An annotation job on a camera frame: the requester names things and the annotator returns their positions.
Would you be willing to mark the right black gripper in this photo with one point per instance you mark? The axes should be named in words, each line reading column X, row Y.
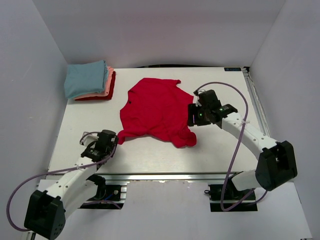
column 192, row 109

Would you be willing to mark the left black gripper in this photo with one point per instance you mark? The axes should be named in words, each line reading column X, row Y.
column 112, row 147

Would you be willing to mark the bright red t shirt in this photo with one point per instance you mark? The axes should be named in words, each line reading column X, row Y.
column 158, row 108

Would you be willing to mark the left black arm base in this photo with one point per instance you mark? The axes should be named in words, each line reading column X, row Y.
column 110, row 195

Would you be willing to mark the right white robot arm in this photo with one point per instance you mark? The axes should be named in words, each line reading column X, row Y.
column 276, row 162

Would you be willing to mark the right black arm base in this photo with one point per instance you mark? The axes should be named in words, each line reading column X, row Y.
column 214, row 193

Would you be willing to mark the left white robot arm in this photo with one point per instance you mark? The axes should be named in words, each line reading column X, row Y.
column 49, row 209

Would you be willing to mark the blue label sticker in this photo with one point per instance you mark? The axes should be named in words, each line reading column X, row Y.
column 232, row 69

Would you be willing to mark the folded dark red t shirt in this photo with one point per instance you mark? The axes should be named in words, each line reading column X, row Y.
column 110, row 83

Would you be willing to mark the folded light blue t shirt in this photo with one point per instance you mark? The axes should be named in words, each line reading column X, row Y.
column 82, row 79

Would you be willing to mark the folded pink t shirt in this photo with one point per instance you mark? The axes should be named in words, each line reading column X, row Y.
column 104, row 92

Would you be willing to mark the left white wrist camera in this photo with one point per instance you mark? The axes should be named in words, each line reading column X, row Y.
column 88, row 138

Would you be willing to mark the aluminium table frame rail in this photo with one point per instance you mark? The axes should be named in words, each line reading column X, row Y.
column 162, row 177

